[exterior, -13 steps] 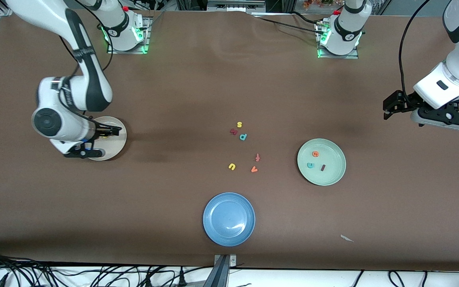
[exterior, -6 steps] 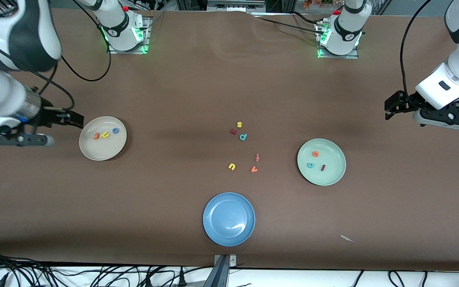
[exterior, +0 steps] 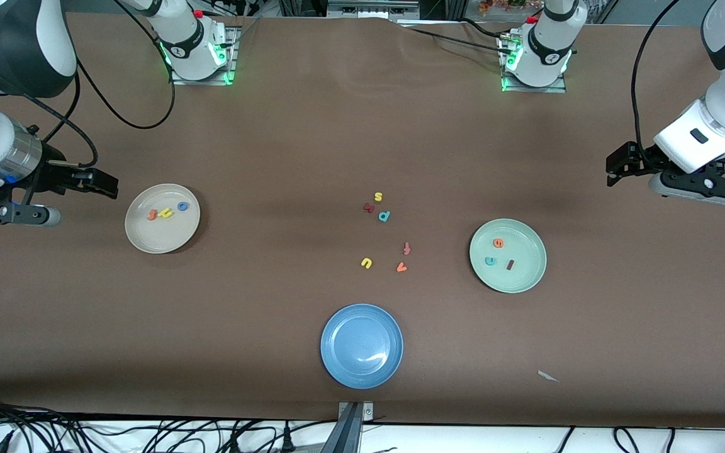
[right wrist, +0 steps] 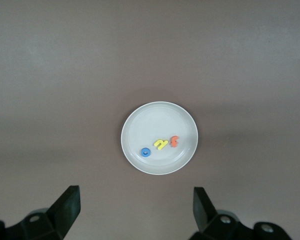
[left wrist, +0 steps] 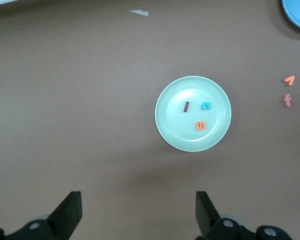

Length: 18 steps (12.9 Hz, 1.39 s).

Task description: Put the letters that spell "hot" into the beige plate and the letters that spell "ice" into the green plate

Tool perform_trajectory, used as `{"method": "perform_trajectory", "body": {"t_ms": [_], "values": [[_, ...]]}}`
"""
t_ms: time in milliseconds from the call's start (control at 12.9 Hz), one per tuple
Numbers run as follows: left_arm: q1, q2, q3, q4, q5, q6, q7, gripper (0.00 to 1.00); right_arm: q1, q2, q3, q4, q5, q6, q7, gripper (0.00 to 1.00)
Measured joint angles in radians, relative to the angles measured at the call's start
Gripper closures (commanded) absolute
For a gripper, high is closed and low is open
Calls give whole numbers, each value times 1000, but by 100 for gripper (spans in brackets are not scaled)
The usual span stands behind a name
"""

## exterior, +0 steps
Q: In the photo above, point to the brown table cover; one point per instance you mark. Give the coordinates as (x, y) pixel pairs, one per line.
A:
(337, 138)

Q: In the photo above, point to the blue plate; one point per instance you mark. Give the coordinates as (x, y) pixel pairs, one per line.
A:
(361, 346)

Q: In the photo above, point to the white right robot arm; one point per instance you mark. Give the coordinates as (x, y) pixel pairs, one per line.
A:
(16, 44)

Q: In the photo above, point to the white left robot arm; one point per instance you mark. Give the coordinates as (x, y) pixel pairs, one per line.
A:
(545, 56)

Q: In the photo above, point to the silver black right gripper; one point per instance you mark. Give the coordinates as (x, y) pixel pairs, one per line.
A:
(54, 173)

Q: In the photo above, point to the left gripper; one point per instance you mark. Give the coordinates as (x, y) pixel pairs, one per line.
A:
(641, 160)

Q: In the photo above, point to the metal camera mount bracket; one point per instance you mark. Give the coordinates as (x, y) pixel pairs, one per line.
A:
(351, 428)

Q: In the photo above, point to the orange artificial flowers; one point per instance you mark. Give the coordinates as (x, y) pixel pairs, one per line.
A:
(507, 5)

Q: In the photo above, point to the small white paper scrap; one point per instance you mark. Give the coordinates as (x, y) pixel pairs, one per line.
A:
(548, 376)

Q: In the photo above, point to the grey power strip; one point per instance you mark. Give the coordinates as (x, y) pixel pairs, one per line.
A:
(372, 9)

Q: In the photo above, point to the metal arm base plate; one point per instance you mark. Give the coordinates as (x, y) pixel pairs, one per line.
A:
(202, 80)
(532, 89)

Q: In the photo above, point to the yellow letter h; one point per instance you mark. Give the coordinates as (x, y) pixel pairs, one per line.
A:
(165, 214)

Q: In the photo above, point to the light green plate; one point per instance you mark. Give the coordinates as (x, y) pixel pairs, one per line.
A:
(517, 280)

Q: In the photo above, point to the beige brown plate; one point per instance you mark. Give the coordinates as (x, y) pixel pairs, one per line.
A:
(161, 236)

